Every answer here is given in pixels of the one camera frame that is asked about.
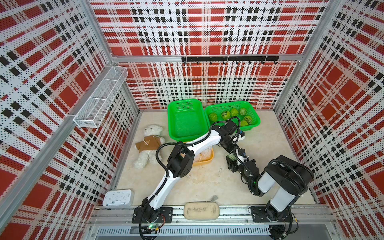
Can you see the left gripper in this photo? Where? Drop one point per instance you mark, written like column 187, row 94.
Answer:
column 234, row 148

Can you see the white foam net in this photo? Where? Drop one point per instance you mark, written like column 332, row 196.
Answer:
column 232, row 162

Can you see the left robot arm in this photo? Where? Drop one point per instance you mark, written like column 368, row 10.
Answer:
column 180, row 162

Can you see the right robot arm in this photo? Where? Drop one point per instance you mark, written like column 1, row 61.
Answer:
column 292, row 178

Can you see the green basket with fruit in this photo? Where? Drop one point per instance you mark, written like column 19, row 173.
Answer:
column 239, row 112

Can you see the yellow plastic bowl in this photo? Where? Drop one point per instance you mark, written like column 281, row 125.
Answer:
column 205, row 157

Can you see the empty green plastic basket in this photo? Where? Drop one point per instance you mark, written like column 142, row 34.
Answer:
column 187, row 120

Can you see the beige sponge block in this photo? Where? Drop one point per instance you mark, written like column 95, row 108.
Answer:
column 201, row 211

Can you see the white teddy bear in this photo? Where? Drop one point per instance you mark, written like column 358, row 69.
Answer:
column 148, row 146

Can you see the white power strip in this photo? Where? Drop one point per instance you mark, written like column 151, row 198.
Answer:
column 118, row 198

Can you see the black hook rail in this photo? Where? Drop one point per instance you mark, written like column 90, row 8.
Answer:
column 261, row 59

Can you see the clear wall shelf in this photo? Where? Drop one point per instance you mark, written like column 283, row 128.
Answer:
column 96, row 107

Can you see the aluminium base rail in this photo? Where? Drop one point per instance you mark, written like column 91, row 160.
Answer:
column 307, row 222

